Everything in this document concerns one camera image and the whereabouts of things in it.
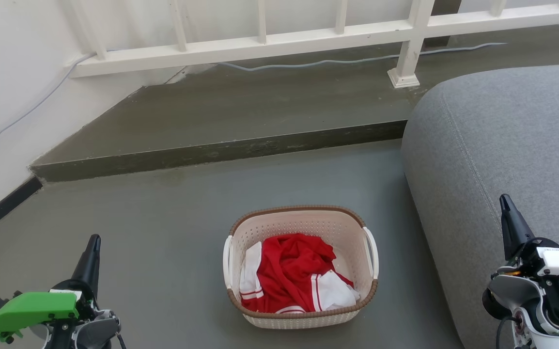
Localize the grey cable on floor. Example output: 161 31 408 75
217 43 508 72

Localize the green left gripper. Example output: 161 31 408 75
0 235 102 343

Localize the black baseboard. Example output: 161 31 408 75
0 175 44 244

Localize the red and white garment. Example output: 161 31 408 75
239 233 360 314

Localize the grey fabric sofa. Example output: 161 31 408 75
401 63 559 349

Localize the white railing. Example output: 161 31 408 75
59 0 559 89

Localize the cream plastic laundry basket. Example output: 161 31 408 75
222 205 380 330

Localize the grey cable on wall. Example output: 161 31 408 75
0 52 96 163

